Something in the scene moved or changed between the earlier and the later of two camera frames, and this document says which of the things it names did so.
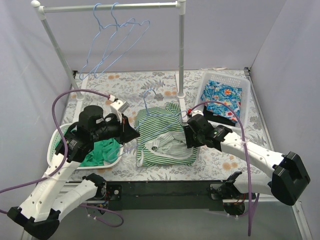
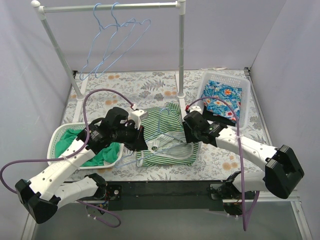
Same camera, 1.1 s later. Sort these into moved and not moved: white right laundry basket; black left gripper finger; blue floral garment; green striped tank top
Moved: black left gripper finger
Not moved: blue floral garment; white right laundry basket; green striped tank top
